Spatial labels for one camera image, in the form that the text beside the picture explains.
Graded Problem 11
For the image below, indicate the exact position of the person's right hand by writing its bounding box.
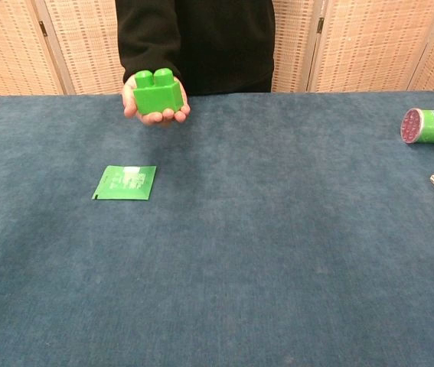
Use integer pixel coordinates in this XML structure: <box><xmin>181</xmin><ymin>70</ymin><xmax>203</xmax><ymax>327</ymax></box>
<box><xmin>121</xmin><ymin>72</ymin><xmax>192</xmax><ymax>128</ymax></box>

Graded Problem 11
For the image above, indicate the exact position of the green toy brick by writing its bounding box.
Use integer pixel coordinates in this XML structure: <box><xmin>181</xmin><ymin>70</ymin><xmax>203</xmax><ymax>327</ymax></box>
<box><xmin>132</xmin><ymin>67</ymin><xmax>184</xmax><ymax>117</ymax></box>

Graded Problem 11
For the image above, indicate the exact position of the person's right forearm black sleeve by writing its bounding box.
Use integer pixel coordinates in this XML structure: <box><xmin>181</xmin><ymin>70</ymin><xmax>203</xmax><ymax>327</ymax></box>
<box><xmin>116</xmin><ymin>0</ymin><xmax>183</xmax><ymax>84</ymax></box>

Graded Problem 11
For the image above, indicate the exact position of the person's torso black sweater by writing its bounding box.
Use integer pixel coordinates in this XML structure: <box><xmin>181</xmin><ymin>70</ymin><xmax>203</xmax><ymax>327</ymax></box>
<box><xmin>170</xmin><ymin>0</ymin><xmax>276</xmax><ymax>96</ymax></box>

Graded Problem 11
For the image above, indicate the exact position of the green foil sachet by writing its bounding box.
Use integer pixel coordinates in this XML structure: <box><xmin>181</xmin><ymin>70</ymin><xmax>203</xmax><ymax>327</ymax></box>
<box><xmin>91</xmin><ymin>164</ymin><xmax>158</xmax><ymax>202</ymax></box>

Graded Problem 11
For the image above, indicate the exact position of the blue table cloth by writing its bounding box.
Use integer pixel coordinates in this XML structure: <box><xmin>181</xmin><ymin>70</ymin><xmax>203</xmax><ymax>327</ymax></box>
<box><xmin>0</xmin><ymin>89</ymin><xmax>434</xmax><ymax>367</ymax></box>

